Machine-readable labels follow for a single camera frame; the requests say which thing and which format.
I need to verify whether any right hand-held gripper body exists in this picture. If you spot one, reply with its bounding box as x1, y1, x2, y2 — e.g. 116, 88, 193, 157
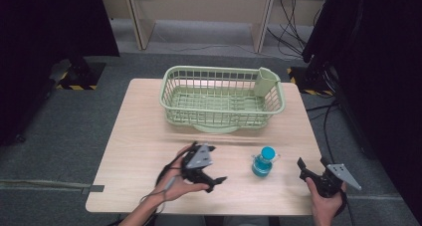
299, 162, 363, 199

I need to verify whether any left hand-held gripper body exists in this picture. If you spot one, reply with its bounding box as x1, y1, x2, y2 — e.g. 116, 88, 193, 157
180, 140, 217, 186

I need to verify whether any clear bottle with blue liquid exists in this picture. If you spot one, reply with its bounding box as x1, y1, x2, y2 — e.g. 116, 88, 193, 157
251, 145, 281, 178

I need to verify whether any green plastic dish basket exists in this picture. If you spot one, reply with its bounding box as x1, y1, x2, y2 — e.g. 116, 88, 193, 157
158, 65, 287, 134

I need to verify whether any person's right hand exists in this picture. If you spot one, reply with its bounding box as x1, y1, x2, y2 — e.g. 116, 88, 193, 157
305, 177, 348, 226

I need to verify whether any person's left hand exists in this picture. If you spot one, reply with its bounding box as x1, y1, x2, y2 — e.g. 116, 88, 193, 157
153, 144, 210, 203

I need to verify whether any black stand base striped tape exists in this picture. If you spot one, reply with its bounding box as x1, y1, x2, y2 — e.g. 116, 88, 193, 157
49, 58, 107, 92
286, 64, 335, 98

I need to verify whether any green cutlery holder cup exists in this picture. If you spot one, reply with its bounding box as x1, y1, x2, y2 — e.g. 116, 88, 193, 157
253, 66, 282, 98

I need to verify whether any black curtain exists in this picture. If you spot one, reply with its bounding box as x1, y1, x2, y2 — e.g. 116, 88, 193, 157
0, 0, 120, 146
301, 0, 422, 217

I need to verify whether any white desk leg panel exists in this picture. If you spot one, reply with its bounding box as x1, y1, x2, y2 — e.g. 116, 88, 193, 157
249, 0, 279, 54
121, 0, 157, 52

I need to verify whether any grey floor tape strip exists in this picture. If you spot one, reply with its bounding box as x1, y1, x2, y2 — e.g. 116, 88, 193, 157
0, 178, 106, 196

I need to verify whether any black wrist strap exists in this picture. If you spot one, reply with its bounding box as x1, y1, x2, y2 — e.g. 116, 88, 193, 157
333, 188, 350, 218

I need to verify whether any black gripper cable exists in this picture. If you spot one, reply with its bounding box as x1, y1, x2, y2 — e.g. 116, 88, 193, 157
155, 149, 192, 187

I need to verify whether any black floor cable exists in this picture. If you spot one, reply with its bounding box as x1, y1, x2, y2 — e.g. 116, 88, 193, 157
305, 99, 342, 165

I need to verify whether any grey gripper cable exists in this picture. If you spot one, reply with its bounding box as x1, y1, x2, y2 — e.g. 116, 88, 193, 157
138, 175, 177, 217

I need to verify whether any bundle of black floor cables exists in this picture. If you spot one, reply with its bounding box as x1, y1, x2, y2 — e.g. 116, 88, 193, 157
266, 0, 323, 60

